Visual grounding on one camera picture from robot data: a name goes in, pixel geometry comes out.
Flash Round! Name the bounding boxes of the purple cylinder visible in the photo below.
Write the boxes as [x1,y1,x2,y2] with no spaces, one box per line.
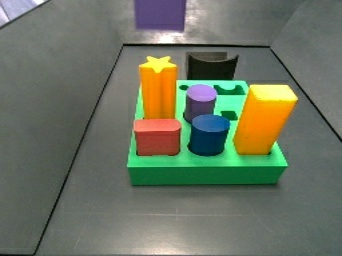
[183,84,218,123]

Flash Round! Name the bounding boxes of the purple arch block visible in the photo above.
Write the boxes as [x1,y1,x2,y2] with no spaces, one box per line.
[134,0,187,31]

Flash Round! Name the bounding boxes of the black L-shaped fixture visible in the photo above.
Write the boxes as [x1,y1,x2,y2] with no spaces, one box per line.
[186,52,240,80]

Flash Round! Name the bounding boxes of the red rounded block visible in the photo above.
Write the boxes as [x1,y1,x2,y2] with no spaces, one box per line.
[134,119,182,156]

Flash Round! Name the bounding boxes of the yellow star prism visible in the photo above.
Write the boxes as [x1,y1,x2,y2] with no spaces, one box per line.
[139,56,178,119]

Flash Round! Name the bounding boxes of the dark blue cylinder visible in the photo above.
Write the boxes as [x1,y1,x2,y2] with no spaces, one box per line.
[189,114,230,156]

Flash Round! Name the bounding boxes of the yellow rectangular block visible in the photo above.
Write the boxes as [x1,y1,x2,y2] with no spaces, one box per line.
[233,84,298,155]

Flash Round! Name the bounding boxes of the green shape sorter base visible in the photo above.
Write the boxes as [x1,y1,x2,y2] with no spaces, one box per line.
[127,80,288,185]

